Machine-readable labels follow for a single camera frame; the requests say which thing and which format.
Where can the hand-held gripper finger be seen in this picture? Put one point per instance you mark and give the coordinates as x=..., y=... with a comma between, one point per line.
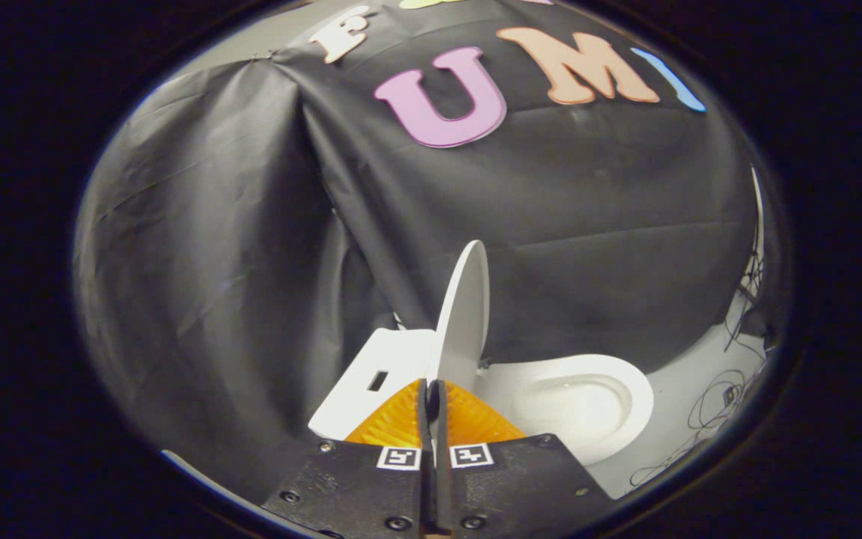
x=424, y=430
x=442, y=486

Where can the white toilet lid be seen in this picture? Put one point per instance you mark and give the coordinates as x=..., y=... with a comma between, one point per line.
x=465, y=322

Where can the white toilet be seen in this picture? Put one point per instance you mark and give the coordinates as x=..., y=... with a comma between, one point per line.
x=629, y=393

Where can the black backdrop cloth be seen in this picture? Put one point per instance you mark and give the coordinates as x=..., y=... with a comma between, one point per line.
x=251, y=247

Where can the black tripod stand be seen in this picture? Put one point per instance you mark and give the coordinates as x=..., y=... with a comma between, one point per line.
x=754, y=262

